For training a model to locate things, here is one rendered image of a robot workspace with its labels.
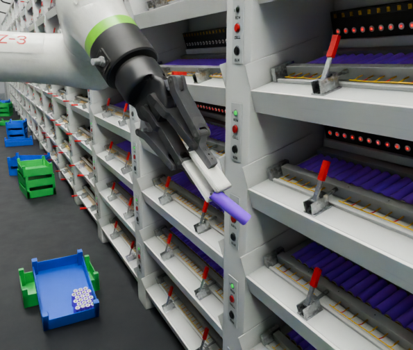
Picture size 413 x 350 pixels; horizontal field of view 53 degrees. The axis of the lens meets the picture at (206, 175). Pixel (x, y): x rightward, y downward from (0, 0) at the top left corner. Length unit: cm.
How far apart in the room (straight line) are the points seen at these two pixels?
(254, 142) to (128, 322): 103
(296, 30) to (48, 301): 136
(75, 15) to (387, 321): 69
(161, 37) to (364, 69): 92
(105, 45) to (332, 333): 60
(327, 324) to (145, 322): 98
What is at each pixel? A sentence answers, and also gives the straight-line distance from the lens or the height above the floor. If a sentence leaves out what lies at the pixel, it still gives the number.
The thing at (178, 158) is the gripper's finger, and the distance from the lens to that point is 61.
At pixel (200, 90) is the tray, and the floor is 88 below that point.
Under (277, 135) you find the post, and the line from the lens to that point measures 88.
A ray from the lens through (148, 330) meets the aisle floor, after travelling 163.
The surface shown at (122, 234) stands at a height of 11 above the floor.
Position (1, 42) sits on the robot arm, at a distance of 84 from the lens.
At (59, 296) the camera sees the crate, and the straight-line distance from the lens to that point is 180.
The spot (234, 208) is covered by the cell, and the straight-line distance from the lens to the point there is 58.
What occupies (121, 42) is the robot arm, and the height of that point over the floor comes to 97.
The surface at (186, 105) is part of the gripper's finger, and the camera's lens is 59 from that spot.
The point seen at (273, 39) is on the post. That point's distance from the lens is 85.
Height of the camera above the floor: 94
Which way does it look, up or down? 15 degrees down
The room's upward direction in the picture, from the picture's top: straight up
